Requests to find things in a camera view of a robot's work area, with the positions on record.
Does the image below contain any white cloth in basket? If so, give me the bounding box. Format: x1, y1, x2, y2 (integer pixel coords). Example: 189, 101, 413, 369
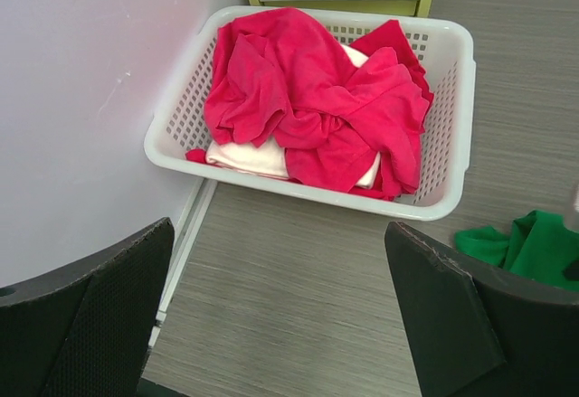
204, 44, 380, 189

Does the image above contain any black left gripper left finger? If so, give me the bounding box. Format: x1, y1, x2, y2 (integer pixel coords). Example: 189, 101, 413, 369
1, 218, 175, 396

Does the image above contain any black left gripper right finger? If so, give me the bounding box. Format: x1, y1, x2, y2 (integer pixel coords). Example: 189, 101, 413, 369
384, 222, 578, 396

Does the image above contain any white plastic laundry basket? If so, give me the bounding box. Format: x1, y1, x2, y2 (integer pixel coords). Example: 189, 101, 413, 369
144, 5, 476, 222

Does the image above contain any green t shirt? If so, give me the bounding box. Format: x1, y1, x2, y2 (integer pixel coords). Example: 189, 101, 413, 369
454, 210, 578, 291

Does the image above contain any red t shirt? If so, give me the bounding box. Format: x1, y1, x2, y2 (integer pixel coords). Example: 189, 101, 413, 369
204, 8, 433, 201

